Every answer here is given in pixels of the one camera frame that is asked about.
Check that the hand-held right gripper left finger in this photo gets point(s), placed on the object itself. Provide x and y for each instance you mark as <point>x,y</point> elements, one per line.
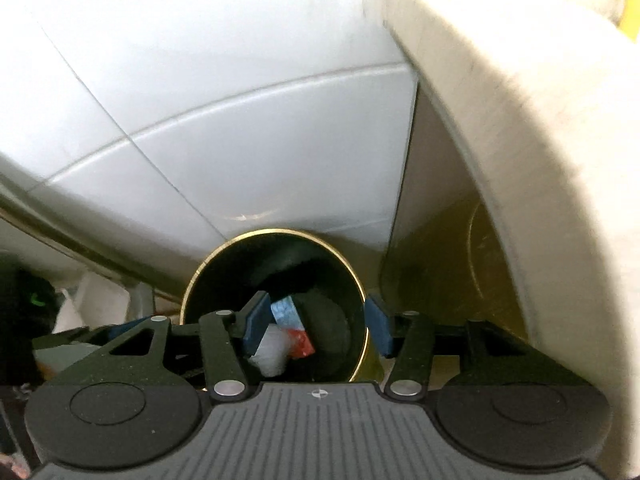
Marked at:
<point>255,322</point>

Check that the blue red snack wrapper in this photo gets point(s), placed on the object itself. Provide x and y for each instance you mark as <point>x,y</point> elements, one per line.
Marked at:
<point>287,312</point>

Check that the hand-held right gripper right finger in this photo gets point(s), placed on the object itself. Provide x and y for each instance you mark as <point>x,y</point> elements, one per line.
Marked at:
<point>379,327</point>

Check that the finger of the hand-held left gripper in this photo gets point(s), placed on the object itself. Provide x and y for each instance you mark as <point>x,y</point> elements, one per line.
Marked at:
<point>100,336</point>

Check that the white plastic bag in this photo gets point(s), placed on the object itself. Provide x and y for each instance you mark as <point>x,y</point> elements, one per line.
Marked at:
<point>100,300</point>

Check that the white plastic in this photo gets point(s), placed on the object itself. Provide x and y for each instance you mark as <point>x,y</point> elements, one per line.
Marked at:
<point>272,355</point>

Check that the black gold-rimmed trash bin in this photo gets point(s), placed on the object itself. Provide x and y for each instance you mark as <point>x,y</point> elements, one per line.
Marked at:
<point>300,270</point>

